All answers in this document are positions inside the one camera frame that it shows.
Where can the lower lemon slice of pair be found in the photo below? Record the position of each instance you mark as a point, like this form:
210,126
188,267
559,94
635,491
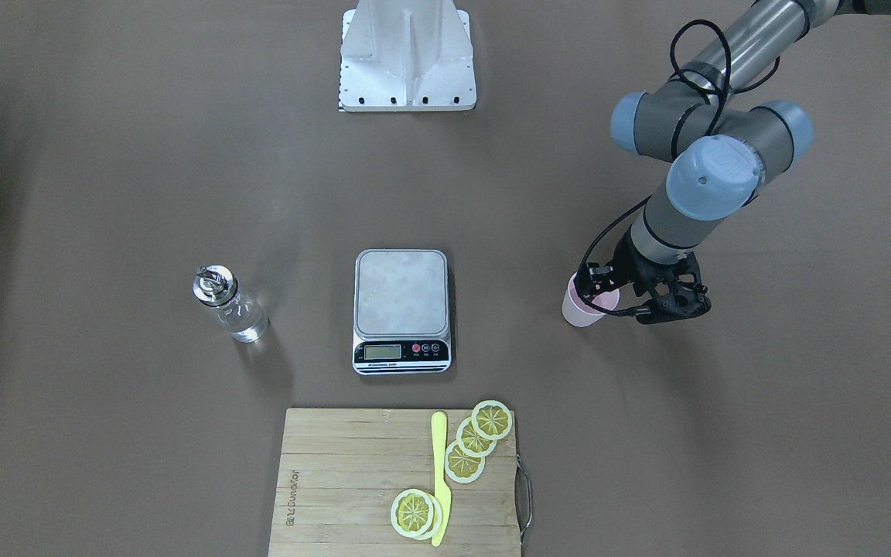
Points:
436,522

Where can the lemon slice near handle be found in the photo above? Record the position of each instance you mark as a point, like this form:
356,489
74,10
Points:
492,420

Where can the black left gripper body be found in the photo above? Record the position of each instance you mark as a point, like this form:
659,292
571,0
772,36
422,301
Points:
626,268

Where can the lemon slice of pair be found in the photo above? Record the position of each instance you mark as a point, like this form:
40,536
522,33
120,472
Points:
436,522
411,513

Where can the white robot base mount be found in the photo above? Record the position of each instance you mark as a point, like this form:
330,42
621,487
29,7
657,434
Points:
406,56

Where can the glass sauce bottle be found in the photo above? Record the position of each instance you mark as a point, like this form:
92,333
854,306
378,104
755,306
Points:
237,311

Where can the lemon slice in row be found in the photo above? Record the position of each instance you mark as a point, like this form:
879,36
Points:
471,443
460,467

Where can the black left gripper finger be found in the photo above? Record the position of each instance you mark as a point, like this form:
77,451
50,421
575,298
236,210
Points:
597,293
596,273

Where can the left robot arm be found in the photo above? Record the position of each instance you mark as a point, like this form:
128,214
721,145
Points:
719,161

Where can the yellow plastic knife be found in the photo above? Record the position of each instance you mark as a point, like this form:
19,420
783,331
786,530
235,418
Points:
439,430

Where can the pink plastic cup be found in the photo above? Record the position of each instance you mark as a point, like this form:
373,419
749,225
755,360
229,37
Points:
577,313

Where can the digital kitchen scale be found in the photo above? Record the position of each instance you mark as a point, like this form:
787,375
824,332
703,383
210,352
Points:
401,312

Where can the top lemon slice of pair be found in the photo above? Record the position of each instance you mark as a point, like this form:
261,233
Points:
411,513

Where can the wooden cutting board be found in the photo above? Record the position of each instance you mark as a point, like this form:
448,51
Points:
341,469

